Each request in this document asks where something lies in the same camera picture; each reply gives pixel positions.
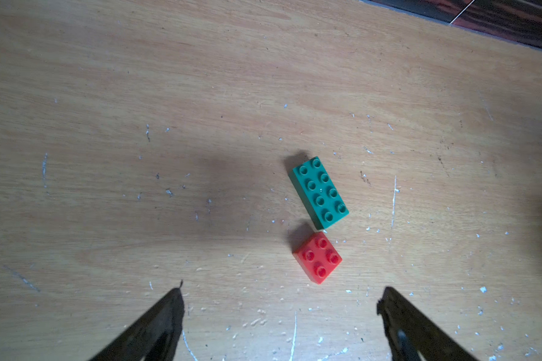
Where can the dark green 2x4 lego brick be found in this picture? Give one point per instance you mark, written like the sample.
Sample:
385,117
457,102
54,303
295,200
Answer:
318,193

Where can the small red 2x2 lego brick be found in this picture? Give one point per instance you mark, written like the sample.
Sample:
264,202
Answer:
317,257

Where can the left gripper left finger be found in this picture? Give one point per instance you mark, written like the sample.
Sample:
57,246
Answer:
154,336

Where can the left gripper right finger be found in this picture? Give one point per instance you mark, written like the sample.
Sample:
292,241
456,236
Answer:
413,336

